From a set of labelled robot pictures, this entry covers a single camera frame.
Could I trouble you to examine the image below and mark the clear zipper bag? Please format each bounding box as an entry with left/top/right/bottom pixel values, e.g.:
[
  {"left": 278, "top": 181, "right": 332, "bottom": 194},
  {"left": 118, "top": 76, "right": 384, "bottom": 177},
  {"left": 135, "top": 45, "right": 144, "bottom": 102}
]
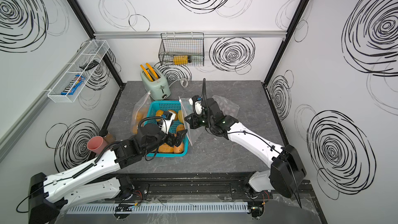
[{"left": 130, "top": 91, "right": 151, "bottom": 134}]

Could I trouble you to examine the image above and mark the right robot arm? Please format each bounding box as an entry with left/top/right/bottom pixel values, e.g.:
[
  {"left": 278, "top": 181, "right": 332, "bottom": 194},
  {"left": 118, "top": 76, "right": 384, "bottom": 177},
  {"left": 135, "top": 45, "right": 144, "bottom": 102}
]
[{"left": 184, "top": 95, "right": 306, "bottom": 198}]

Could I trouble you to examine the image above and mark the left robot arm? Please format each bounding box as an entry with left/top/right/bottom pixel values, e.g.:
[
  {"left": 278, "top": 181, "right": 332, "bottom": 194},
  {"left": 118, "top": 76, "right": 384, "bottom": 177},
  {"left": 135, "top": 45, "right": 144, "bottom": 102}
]
[{"left": 28, "top": 121, "right": 188, "bottom": 224}]

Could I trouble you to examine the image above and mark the potato right edge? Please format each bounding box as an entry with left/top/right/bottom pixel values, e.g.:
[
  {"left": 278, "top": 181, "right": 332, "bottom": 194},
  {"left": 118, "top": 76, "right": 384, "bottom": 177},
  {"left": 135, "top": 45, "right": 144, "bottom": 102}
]
[{"left": 176, "top": 124, "right": 185, "bottom": 132}]

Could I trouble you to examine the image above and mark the greenish potato top right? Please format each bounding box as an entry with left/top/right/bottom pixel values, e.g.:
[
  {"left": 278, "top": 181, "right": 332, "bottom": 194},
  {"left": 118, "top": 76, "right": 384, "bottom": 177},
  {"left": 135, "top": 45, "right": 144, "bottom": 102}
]
[{"left": 177, "top": 110, "right": 184, "bottom": 123}]

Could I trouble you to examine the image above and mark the reddish potato lower right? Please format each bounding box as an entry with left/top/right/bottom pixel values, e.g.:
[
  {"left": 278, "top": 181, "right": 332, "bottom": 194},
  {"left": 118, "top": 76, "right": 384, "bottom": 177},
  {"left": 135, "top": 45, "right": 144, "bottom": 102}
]
[{"left": 173, "top": 143, "right": 184, "bottom": 154}]

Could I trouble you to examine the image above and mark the teal plastic basket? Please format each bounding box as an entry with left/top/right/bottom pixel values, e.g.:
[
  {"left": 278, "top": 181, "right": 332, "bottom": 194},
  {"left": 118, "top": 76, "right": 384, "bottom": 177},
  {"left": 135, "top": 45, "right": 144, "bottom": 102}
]
[{"left": 147, "top": 101, "right": 189, "bottom": 158}]

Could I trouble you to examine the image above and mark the potato top left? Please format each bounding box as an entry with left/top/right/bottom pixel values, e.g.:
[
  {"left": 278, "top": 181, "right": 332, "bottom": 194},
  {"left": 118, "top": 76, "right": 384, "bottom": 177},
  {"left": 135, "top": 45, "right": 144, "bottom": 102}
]
[{"left": 155, "top": 110, "right": 164, "bottom": 117}]

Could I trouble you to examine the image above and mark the brown jar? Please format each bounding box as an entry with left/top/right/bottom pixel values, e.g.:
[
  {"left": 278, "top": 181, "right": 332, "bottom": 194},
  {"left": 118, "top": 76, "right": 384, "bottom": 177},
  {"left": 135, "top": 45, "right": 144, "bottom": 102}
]
[{"left": 99, "top": 129, "right": 116, "bottom": 144}]

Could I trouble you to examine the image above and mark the mint green toaster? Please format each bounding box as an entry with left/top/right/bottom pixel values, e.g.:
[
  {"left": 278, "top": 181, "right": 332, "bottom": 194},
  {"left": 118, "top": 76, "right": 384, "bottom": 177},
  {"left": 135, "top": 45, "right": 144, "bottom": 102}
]
[{"left": 141, "top": 67, "right": 171, "bottom": 101}]

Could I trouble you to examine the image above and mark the pink cup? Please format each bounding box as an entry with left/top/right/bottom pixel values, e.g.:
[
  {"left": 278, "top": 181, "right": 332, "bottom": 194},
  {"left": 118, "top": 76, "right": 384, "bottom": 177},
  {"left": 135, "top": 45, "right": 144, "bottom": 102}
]
[{"left": 87, "top": 136, "right": 108, "bottom": 155}]

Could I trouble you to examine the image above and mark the yellow bottle in basket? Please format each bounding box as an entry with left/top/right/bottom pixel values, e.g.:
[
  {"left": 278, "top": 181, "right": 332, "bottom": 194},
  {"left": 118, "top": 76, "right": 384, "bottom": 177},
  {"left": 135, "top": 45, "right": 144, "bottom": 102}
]
[{"left": 173, "top": 55, "right": 191, "bottom": 65}]

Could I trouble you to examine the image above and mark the right toast slice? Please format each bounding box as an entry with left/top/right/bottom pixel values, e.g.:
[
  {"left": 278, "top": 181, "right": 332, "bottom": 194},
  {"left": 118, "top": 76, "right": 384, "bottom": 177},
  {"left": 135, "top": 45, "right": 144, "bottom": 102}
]
[{"left": 146, "top": 63, "right": 159, "bottom": 80}]

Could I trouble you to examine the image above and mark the toast slice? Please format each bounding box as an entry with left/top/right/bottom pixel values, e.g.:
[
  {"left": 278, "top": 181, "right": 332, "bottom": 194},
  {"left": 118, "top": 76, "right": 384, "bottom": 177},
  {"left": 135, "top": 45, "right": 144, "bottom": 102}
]
[
  {"left": 146, "top": 63, "right": 159, "bottom": 80},
  {"left": 140, "top": 64, "right": 153, "bottom": 82}
]

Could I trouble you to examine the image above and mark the left toast slice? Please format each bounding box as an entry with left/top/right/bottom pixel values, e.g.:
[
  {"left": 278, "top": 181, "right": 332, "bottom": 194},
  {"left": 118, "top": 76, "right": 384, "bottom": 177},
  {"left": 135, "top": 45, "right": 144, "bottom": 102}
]
[{"left": 140, "top": 64, "right": 153, "bottom": 82}]

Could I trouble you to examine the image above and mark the blue candy packet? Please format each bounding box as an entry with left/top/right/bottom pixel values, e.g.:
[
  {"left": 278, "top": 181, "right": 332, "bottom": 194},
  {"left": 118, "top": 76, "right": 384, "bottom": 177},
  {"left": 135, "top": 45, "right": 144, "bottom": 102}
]
[{"left": 61, "top": 75, "right": 86, "bottom": 95}]

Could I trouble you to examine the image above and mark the black remote control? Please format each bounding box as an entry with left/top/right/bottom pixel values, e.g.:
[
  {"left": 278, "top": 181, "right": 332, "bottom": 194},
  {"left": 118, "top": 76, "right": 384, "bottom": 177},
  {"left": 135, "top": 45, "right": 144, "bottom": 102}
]
[{"left": 79, "top": 60, "right": 99, "bottom": 71}]

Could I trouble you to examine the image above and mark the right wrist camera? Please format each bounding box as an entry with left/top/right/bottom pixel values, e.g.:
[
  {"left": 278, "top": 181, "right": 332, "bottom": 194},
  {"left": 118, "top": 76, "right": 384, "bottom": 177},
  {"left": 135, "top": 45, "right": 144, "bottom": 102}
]
[{"left": 192, "top": 95, "right": 203, "bottom": 117}]

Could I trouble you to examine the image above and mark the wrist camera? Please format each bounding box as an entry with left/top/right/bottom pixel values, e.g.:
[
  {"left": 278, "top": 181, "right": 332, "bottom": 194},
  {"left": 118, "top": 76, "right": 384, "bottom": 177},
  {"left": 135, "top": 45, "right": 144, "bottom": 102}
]
[
  {"left": 192, "top": 95, "right": 203, "bottom": 117},
  {"left": 161, "top": 111, "right": 177, "bottom": 134}
]

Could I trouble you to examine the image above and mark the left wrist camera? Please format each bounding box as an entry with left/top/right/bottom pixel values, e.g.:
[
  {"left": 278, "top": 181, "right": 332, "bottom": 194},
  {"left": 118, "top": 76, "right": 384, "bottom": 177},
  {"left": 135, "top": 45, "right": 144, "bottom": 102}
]
[{"left": 161, "top": 111, "right": 177, "bottom": 134}]

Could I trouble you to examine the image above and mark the white toaster cable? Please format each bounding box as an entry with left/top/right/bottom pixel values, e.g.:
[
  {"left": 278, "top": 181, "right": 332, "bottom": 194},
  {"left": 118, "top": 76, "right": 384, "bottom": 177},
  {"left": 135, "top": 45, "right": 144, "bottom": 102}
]
[{"left": 168, "top": 78, "right": 189, "bottom": 88}]

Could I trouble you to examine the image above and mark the black wire wall basket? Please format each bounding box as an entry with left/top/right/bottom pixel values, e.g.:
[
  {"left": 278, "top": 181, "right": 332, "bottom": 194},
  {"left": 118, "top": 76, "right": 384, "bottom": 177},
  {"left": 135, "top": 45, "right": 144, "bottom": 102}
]
[{"left": 158, "top": 37, "right": 205, "bottom": 66}]

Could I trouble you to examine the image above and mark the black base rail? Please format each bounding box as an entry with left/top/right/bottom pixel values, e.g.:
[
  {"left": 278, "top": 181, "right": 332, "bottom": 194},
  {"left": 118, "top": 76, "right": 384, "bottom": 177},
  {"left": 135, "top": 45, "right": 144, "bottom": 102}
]
[{"left": 118, "top": 173, "right": 312, "bottom": 200}]

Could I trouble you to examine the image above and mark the aluminium wall rail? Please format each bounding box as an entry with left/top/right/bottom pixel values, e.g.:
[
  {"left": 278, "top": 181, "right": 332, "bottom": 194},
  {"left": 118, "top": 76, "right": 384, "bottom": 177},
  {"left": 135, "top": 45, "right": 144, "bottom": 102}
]
[{"left": 94, "top": 30, "right": 287, "bottom": 39}]

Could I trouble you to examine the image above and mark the white slotted cable duct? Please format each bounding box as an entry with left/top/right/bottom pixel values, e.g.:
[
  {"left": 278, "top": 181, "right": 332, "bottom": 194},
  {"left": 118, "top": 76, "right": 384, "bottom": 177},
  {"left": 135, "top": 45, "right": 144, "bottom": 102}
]
[{"left": 67, "top": 202, "right": 249, "bottom": 214}]

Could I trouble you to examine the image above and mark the white wire wall shelf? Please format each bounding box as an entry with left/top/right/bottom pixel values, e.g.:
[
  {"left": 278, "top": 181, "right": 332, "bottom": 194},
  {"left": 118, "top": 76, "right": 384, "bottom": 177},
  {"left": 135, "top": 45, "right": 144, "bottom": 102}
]
[{"left": 47, "top": 39, "right": 109, "bottom": 103}]

